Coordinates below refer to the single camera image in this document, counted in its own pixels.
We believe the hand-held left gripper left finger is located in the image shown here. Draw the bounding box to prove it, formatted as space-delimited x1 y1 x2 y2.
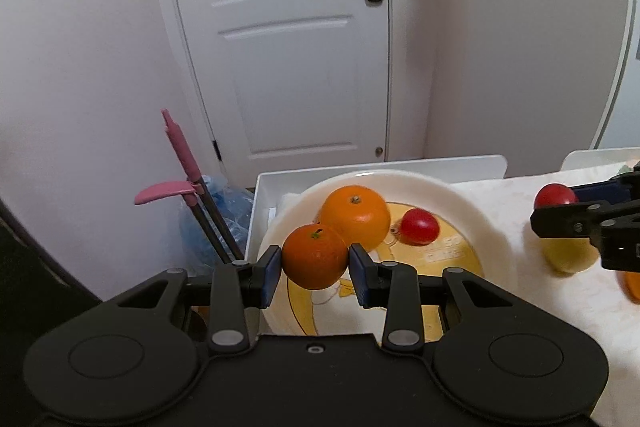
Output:
105 244 283 356

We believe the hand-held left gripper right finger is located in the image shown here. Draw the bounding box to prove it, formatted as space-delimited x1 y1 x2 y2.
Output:
348 243 521 354

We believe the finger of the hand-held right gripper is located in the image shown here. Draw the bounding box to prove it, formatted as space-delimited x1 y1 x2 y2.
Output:
530 202 607 240
570 171 640 208

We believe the small orange mandarin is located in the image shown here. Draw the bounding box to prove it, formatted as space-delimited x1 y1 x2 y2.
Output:
617 269 640 300
282 223 349 290

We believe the white plate with yellow print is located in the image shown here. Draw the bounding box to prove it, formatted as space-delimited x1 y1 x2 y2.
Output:
256 169 513 350

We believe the white plastic tray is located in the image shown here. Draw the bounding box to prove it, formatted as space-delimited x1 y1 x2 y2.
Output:
562 148 640 174
247 154 508 308

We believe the yellow fruit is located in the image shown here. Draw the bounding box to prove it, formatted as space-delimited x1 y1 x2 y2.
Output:
542 234 599 277

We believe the large orange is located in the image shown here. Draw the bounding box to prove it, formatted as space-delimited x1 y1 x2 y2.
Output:
320 185 392 253

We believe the blue water bottle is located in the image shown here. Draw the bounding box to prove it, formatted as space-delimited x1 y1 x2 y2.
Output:
179 174 256 275

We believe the white appliance with grey edge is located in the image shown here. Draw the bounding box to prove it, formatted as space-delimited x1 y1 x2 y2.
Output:
589 27 640 150

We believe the broom stick with pink grip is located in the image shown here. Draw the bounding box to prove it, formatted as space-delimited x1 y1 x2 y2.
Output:
161 108 246 264

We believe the white panel door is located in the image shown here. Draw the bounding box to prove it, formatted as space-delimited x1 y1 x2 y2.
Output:
145 0 426 188

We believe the dustpan stick with pink handle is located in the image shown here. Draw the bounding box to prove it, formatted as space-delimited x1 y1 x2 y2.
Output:
134 179 236 265

